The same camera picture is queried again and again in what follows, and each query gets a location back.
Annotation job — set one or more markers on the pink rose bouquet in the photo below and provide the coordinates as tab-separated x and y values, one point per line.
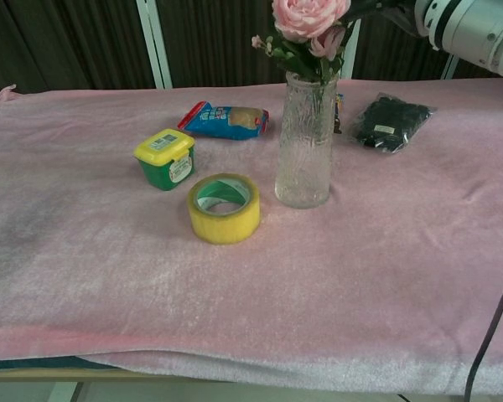
304	17

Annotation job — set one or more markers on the white frame post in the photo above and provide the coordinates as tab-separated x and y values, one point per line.
449	69
155	42
348	54

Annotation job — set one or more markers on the teal mat under blanket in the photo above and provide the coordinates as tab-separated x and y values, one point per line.
33	362

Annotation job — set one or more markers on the textured clear glass vase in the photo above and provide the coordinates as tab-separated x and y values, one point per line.
304	159

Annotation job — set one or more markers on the blue snack bag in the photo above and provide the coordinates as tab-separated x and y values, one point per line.
218	123

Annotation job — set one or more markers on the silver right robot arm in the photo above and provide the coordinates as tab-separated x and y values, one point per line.
473	29

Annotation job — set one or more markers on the yellow packing tape roll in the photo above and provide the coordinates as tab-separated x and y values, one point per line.
224	228

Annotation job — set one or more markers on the dark brown curtain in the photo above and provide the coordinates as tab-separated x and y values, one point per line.
88	37

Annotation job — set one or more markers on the pink fleece blanket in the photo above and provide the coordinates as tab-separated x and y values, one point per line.
276	272

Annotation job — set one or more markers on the black items in clear bag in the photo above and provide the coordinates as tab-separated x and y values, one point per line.
387	121

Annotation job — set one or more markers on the green tub with yellow lid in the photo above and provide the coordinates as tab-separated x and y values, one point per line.
163	146

